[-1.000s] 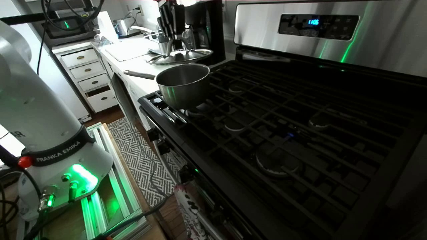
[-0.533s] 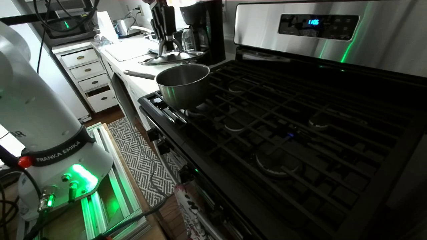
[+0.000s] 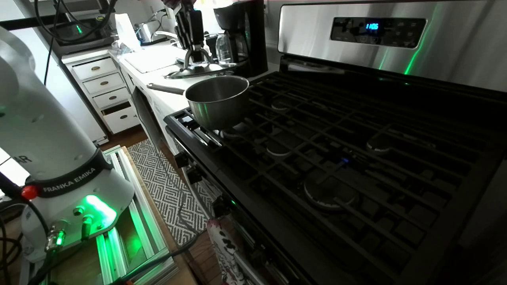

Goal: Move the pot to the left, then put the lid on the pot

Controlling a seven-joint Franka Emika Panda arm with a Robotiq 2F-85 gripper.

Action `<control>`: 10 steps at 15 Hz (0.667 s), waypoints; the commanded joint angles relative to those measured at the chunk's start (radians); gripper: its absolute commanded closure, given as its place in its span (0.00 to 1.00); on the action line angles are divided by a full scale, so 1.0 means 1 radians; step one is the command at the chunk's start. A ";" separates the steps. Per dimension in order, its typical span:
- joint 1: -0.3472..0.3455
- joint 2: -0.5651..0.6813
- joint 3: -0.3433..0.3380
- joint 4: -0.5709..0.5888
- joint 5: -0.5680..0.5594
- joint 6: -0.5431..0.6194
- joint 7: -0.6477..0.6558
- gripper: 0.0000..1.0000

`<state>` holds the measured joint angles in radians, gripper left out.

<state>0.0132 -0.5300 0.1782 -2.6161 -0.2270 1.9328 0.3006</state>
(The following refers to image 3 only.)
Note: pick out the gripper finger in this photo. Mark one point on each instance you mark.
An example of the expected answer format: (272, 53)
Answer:
(197, 33)
(181, 33)

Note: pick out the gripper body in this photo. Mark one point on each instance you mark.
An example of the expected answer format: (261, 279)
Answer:
(187, 8)

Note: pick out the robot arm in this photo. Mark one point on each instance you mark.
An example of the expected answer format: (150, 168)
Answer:
(43, 130)

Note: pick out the silver toaster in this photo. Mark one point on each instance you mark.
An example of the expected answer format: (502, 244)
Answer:
(145, 32)

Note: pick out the glass coffee carafe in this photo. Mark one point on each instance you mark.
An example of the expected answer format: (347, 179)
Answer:
(231, 49)

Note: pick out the white mat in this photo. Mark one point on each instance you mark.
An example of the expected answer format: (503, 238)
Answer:
(152, 59)

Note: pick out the white paper sheet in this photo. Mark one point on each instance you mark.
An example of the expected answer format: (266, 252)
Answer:
(126, 31)

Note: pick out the black coffee maker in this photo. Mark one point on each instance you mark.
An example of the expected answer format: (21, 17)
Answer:
(255, 35)

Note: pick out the black electronics box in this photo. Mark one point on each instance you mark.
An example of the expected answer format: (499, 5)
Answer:
(85, 33)

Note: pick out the white drawer cabinet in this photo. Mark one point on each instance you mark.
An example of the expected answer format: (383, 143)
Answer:
(105, 93)

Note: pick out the stove burner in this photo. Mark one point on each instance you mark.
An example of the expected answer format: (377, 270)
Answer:
(380, 144)
(278, 148)
(328, 194)
(279, 105)
(237, 130)

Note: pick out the black stove knob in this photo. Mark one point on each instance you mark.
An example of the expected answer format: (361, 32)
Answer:
(182, 160)
(221, 206)
(194, 175)

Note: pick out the grey patterned rug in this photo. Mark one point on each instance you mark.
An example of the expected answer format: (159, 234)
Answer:
(170, 190)

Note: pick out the stainless steel gas stove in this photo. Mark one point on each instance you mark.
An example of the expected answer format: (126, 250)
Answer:
(356, 166)

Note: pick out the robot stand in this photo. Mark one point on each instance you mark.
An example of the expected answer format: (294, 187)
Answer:
(130, 241)

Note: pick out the patterned dish towel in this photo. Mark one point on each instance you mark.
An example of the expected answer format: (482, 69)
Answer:
(223, 249)

